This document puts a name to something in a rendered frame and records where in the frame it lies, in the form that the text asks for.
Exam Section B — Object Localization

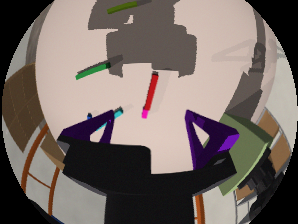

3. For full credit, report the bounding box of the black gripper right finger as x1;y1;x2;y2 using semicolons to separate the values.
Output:
185;109;239;170

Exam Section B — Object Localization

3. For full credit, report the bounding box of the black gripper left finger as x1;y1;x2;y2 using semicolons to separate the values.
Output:
60;110;115;143

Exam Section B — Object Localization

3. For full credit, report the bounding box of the dark red rod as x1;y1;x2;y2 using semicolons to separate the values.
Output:
144;74;159;111

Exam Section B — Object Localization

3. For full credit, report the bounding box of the turquoise rod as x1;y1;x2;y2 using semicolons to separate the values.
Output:
96;108;124;131

